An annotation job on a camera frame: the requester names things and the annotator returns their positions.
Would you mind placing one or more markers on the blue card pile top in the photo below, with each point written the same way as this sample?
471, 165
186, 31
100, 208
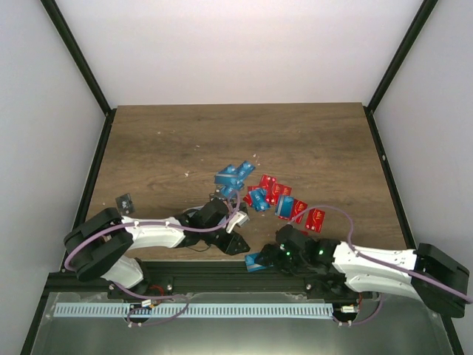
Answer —
232, 178

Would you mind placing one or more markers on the right black frame post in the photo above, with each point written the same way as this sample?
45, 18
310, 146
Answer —
414, 30

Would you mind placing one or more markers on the left black frame post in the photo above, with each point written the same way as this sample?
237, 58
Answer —
59, 22

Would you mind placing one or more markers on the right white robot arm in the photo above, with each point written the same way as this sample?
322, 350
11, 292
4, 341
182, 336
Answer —
426, 273

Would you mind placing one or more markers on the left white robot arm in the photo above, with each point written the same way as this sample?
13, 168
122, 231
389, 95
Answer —
97, 248

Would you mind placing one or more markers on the red card pile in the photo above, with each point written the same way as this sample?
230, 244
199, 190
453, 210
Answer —
270, 194

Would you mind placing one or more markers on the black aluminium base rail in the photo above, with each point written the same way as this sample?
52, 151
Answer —
188, 277

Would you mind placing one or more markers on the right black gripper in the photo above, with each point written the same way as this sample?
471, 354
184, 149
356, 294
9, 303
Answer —
271, 251

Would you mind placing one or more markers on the lone black card far left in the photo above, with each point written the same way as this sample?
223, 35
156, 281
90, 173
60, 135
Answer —
125, 204

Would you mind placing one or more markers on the light blue slotted cable duct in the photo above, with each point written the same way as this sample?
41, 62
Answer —
196, 310

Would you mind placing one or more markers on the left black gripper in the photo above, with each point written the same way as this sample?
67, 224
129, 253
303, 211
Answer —
232, 245

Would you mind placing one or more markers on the black frame post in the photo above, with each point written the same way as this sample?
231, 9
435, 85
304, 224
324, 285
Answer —
59, 22
414, 30

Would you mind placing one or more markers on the metal sheet front panel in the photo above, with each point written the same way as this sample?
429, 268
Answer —
386, 325

